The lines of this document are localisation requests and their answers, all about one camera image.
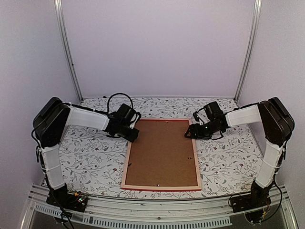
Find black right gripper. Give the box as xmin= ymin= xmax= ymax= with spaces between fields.
xmin=186 ymin=121 xmax=221 ymax=140

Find brown backing board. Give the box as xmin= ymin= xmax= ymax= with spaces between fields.
xmin=124 ymin=120 xmax=199 ymax=186

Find red wooden picture frame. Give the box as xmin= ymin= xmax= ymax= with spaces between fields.
xmin=121 ymin=118 xmax=202 ymax=191

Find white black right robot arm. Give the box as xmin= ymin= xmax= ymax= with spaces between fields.
xmin=184 ymin=97 xmax=295 ymax=189

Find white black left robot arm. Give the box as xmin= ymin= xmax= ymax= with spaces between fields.
xmin=31 ymin=97 xmax=142 ymax=207

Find floral patterned table mat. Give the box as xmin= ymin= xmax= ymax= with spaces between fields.
xmin=60 ymin=97 xmax=263 ymax=199

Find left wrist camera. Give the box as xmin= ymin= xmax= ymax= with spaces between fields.
xmin=129 ymin=112 xmax=142 ymax=129

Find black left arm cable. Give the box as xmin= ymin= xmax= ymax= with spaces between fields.
xmin=106 ymin=93 xmax=134 ymax=115

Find aluminium front rail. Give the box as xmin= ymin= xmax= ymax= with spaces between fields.
xmin=20 ymin=185 xmax=301 ymax=229

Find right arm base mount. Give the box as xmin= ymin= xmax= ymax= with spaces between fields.
xmin=228 ymin=175 xmax=283 ymax=224

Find right aluminium corner post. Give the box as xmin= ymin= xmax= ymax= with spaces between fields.
xmin=234 ymin=0 xmax=262 ymax=103

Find aluminium corner post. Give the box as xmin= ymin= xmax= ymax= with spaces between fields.
xmin=234 ymin=0 xmax=262 ymax=103
xmin=54 ymin=0 xmax=84 ymax=102

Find left aluminium corner post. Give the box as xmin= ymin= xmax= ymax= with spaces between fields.
xmin=54 ymin=0 xmax=84 ymax=102

